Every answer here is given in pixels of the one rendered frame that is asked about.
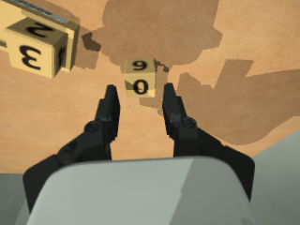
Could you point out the tan wooden number cube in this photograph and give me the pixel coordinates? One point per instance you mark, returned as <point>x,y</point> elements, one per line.
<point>36,47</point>
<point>140,78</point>

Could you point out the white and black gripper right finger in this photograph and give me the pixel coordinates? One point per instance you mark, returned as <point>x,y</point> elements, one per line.
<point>188,139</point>

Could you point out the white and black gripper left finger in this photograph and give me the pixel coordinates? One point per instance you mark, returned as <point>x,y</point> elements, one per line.
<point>91,145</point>

